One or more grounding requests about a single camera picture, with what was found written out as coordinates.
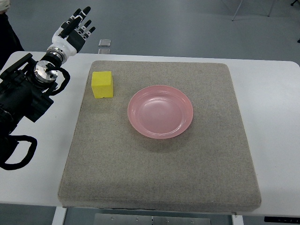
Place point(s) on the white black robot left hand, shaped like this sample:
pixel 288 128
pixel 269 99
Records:
pixel 71 36

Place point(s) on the yellow foam block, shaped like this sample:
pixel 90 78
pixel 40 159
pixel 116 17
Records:
pixel 102 84

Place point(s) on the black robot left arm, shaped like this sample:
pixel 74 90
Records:
pixel 25 91

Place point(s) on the pink plate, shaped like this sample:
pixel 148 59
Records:
pixel 160 112

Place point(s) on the clear plastic floor box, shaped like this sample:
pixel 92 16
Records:
pixel 104 43

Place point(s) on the white table leg left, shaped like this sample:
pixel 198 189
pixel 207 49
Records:
pixel 59 216

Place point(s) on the white table leg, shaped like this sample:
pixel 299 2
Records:
pixel 237 220
pixel 59 216

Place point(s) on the beige fabric mat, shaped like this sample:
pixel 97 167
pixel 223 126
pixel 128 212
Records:
pixel 198 165

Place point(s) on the metal chair legs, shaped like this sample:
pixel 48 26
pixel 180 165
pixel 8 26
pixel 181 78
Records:
pixel 253 7

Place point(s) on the white table leg right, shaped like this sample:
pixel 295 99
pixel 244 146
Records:
pixel 237 220

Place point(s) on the black label strip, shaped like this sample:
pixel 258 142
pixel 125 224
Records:
pixel 289 220

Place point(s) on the grey metal table base plate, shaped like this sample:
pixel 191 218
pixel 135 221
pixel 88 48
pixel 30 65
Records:
pixel 118 219

